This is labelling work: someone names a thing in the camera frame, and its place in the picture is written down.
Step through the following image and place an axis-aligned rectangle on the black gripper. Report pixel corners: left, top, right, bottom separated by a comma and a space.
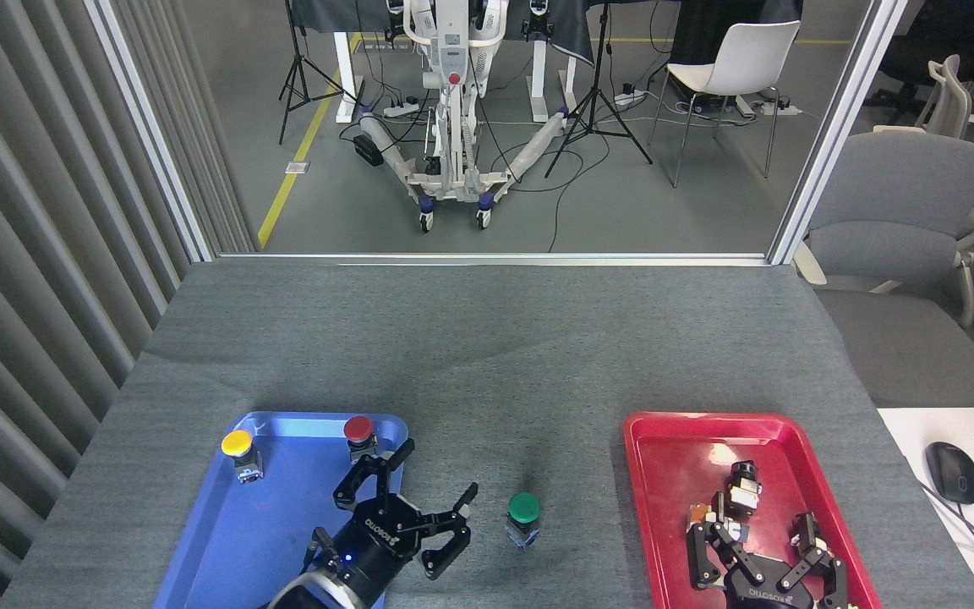
314, 437, 480, 593
686, 512, 850, 609

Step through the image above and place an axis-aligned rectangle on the green push button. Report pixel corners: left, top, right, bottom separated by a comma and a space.
504, 492, 542, 549

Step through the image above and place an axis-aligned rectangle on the red push button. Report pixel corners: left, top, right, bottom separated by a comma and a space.
342, 415, 379, 466

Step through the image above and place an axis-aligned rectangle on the yellow push button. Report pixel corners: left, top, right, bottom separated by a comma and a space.
222, 429, 265, 485

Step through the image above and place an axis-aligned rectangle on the blue plastic tray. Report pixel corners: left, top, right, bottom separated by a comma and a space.
153, 411, 409, 609

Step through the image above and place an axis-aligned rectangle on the red plastic tray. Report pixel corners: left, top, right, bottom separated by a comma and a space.
622, 411, 884, 609

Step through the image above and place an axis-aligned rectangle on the white side desk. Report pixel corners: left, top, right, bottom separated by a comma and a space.
876, 408, 974, 609

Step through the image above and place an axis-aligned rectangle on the black computer mouse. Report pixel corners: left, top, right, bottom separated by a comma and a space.
925, 441, 974, 506

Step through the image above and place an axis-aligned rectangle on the grey office chair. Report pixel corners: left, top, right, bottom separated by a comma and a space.
794, 131, 974, 331

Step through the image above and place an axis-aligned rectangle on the white desk leg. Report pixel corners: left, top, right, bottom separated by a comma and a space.
531, 38, 579, 123
333, 30, 366, 124

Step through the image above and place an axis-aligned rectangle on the white stand on wheels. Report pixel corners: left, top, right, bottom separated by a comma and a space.
358, 0, 572, 233

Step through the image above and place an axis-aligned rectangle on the black tripod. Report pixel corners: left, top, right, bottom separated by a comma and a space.
544, 0, 654, 178
278, 0, 361, 145

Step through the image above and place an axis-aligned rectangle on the white office chair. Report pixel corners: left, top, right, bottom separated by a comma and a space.
873, 54, 974, 140

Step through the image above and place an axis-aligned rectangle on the black table cloth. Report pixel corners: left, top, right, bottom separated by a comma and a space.
289, 0, 602, 69

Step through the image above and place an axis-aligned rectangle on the white plastic chair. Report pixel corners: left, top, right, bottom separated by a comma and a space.
648, 20, 802, 189

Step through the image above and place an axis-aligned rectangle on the black fabric cover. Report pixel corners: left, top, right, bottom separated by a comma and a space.
671, 0, 805, 65

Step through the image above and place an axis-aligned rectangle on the black office chair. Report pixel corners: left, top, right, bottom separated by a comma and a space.
863, 0, 974, 107

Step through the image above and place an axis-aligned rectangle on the orange white switch block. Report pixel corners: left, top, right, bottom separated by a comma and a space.
688, 494, 750, 546

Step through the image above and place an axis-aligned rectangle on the black orange switch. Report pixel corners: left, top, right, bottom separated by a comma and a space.
791, 512, 837, 561

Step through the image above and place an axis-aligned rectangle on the silver frame rail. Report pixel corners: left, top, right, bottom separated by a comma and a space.
218, 252, 771, 268

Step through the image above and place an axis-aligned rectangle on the silver frame post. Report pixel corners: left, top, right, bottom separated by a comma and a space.
768, 0, 911, 266
85, 0, 217, 263

